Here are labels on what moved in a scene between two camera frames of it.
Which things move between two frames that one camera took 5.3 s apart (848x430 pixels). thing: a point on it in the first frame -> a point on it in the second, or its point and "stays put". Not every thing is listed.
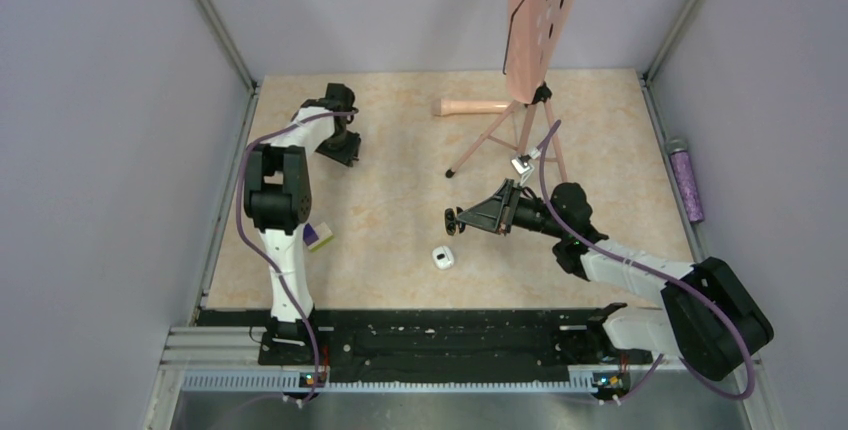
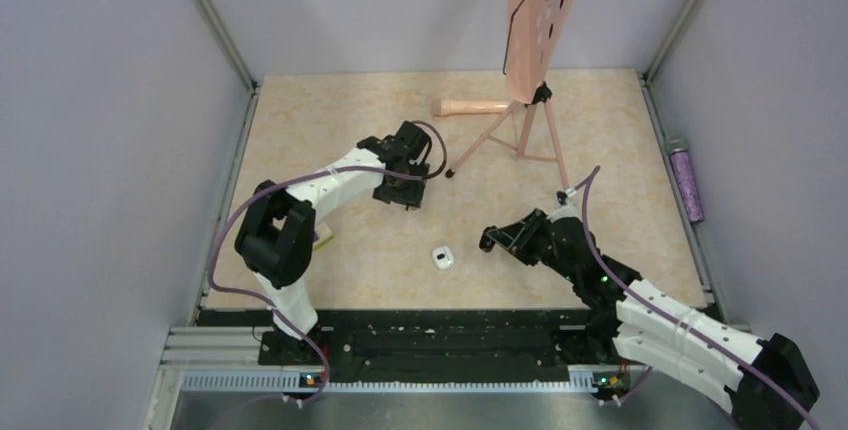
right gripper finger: (494, 212) -> (517, 238)
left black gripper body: (340, 147) -> (407, 192)
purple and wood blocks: (317, 237) stays put
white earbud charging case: (442, 257) stays put
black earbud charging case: (451, 221) -> (487, 240)
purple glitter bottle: (678, 151) stays put
